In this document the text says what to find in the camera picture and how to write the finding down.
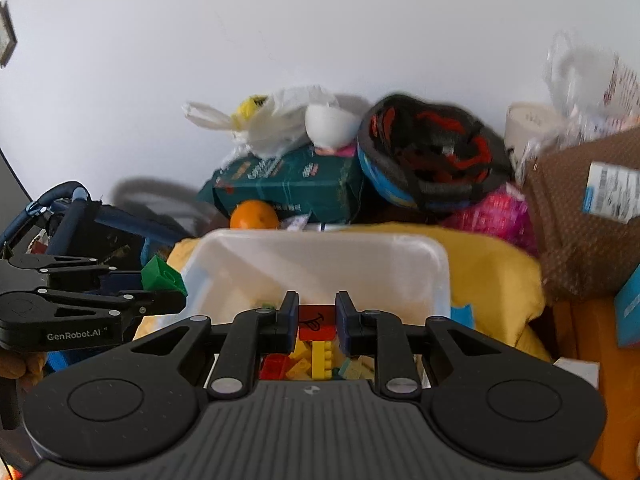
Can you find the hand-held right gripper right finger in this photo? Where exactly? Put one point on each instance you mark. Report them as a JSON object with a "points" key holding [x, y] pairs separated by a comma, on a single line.
{"points": [[346, 322]]}

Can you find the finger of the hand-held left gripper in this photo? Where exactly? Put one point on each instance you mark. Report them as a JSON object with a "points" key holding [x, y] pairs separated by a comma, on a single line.
{"points": [[65, 267], [100, 305]]}

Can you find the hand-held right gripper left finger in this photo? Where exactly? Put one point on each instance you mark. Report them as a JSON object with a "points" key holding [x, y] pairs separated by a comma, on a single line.
{"points": [[288, 322]]}

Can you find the red marked toy brick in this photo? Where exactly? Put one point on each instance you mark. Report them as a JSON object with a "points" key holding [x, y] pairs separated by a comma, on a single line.
{"points": [[317, 321]]}

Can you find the pile of colourful building blocks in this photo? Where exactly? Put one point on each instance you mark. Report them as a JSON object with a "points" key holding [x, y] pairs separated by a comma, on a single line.
{"points": [[312, 360]]}

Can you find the white translucent plastic bin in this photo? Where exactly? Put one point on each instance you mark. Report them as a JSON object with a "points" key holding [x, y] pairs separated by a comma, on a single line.
{"points": [[320, 265]]}

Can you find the green toy building block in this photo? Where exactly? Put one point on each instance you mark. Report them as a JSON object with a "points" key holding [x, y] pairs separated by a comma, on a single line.
{"points": [[162, 275]]}

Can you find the person's left hand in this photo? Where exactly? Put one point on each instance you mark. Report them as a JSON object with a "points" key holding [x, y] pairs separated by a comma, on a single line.
{"points": [[27, 367]]}

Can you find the orange fruit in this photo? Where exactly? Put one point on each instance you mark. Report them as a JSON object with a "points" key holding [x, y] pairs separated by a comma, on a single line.
{"points": [[254, 216]]}

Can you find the blue plastic piece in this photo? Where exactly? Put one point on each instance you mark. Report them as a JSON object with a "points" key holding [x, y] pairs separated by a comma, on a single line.
{"points": [[462, 316]]}

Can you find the dark green cardboard box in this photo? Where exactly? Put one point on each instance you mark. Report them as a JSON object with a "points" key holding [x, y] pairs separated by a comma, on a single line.
{"points": [[295, 180]]}

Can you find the yellow cloth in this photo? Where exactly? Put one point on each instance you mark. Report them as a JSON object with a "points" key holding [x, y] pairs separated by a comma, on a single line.
{"points": [[500, 285]]}

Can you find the pink plastic packet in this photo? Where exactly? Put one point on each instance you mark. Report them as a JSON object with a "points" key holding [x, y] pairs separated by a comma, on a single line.
{"points": [[495, 220]]}

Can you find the black red bicycle helmet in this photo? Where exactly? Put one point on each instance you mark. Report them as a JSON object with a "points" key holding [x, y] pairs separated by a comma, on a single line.
{"points": [[430, 155]]}

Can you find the white half shell bowl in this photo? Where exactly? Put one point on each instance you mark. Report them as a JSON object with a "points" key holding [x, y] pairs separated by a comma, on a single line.
{"points": [[330, 125]]}

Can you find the white plastic bag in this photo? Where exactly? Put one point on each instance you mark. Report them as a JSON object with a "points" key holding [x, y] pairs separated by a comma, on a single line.
{"points": [[280, 120]]}

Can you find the yellow round toy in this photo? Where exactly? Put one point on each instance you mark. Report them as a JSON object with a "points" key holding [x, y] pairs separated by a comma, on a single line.
{"points": [[249, 106]]}

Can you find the brown cardboard box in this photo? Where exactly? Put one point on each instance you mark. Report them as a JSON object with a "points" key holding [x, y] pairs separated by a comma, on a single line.
{"points": [[565, 240]]}

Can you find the small white box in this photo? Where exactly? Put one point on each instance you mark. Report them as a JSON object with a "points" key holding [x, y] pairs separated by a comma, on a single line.
{"points": [[575, 371]]}

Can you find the light blue printed box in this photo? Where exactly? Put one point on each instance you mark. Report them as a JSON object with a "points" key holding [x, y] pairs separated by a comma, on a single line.
{"points": [[630, 310]]}

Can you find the clear crinkled plastic bag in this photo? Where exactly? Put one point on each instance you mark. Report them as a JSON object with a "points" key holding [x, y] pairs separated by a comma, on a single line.
{"points": [[585, 80]]}

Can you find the wall picture frame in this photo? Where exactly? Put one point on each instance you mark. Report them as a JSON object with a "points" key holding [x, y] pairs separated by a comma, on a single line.
{"points": [[6, 35]]}

